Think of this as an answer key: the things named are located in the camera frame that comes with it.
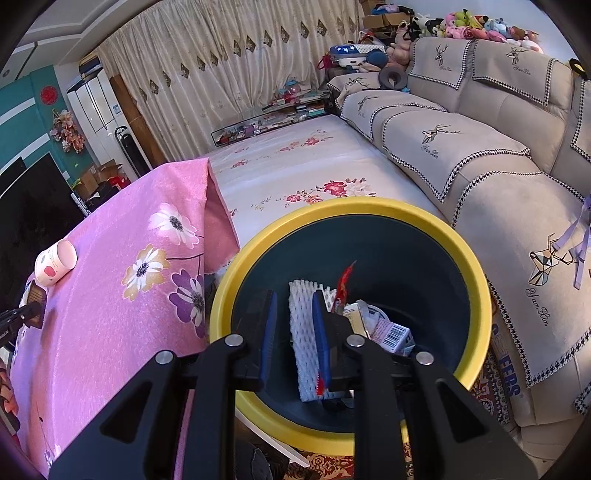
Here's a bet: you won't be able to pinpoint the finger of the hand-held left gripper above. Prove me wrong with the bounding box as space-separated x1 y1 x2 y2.
0 302 47 344

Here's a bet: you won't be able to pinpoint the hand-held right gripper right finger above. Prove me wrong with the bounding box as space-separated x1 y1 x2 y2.
311 288 539 480

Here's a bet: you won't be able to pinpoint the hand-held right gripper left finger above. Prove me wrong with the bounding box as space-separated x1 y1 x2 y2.
48 288 280 480

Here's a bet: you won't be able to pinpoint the white foam net sleeve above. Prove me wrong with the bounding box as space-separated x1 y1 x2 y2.
288 278 354 402

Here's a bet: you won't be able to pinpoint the white and pink paper cup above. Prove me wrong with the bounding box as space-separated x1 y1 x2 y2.
34 239 77 288

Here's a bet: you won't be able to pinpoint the red wrapper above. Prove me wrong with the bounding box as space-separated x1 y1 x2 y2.
315 260 358 397

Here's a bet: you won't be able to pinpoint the small blue and white box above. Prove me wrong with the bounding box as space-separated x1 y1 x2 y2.
367 318 414 356

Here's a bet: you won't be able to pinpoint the yellow rimmed dark bin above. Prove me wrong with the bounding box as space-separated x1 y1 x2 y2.
209 198 494 455

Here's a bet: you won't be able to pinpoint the black television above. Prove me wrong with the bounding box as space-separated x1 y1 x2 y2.
0 152 88 315

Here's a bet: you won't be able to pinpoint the pink floral tablecloth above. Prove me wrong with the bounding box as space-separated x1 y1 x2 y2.
9 157 241 476

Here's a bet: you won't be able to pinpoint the open cardboard boxes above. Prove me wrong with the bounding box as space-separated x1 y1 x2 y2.
76 159 130 197

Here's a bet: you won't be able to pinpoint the white floral cloth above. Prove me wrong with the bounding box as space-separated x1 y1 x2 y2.
208 113 444 273

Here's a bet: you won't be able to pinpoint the artificial flower bunch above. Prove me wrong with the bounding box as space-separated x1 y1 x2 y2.
50 108 86 153

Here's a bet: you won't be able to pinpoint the white standing cabinet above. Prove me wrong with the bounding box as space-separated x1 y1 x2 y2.
67 69 127 160

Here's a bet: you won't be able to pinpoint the beige sofa with deer covers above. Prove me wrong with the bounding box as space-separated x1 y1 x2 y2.
328 34 591 428

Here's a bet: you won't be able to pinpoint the grey neck pillow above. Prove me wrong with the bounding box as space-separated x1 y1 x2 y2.
379 65 411 93

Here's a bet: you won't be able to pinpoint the purple ribbon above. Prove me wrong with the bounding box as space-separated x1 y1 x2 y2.
551 194 591 291

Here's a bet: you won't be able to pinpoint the cream patterned curtain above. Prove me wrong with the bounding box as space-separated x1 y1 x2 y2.
95 0 365 171

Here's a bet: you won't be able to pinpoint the blue star printed bag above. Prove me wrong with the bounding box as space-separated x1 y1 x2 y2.
330 42 370 70

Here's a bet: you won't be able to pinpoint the stacked cardboard boxes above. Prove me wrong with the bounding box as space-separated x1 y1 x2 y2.
360 0 416 31

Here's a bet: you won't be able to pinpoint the pile of plush toys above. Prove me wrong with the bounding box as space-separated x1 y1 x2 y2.
409 9 543 54

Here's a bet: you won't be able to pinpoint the black and yellow plush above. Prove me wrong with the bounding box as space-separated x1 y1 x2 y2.
566 58 591 81

